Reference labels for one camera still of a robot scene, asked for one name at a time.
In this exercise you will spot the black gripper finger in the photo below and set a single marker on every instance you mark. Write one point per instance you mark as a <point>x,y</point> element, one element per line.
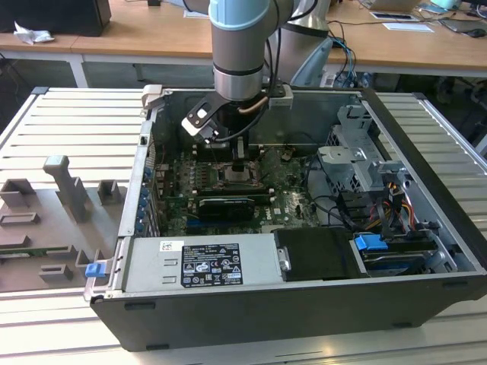
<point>239,167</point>

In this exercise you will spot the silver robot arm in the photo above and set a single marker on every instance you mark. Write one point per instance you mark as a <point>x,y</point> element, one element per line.
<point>236,57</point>

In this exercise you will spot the black RAM slot row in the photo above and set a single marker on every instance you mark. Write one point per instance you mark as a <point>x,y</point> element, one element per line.
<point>236,189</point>
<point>255,154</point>

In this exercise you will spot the CPU socket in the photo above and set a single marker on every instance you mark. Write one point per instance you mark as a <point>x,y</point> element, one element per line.
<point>218,178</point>

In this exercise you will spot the black graphics card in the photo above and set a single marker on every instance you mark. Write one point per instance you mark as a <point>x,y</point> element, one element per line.
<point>224,209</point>

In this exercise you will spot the green motherboard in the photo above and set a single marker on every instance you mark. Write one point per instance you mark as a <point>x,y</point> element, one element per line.
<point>293,205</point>

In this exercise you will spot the pale blue teach pendant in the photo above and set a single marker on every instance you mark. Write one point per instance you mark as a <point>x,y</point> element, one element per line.
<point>316,61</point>

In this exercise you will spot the grey metal disk bay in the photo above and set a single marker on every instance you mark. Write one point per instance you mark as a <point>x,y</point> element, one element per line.
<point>342,163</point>

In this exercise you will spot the black plastic shroud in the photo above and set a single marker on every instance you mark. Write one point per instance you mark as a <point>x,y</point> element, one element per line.
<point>316,254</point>

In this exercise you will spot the wooden office desk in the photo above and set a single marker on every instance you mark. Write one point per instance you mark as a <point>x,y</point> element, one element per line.
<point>38,48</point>
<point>152,34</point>

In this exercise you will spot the silver power supply unit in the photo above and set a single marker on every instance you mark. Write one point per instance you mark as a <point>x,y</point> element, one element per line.
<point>152,262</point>

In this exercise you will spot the hard disk in blue carrier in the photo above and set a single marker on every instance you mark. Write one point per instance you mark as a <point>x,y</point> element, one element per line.
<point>371,242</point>

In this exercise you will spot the black open PC case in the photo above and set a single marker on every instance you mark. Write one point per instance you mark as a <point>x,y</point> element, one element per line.
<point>266,323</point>

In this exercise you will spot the blue case latch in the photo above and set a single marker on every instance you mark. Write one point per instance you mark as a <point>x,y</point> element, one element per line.
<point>94,270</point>

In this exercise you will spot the grey parts rack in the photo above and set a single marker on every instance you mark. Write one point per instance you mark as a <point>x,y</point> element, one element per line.
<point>68,224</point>

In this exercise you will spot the white paper sheet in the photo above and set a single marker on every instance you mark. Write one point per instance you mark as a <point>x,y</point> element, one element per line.
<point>407,27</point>

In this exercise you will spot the black box on desk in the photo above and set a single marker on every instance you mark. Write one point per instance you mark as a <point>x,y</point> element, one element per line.
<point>53,17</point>

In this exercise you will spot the crumpled white paper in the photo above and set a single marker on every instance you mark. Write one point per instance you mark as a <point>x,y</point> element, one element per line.
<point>32,34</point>

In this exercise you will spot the teal cup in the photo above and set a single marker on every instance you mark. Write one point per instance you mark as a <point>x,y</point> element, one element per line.
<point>445,4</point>

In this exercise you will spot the black computer mouse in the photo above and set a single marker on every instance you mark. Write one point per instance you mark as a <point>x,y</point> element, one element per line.
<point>473,33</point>

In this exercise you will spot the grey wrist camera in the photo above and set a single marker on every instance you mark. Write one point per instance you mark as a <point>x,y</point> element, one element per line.
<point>281,99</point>

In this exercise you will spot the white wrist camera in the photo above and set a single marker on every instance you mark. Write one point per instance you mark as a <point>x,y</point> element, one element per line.
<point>189,125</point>

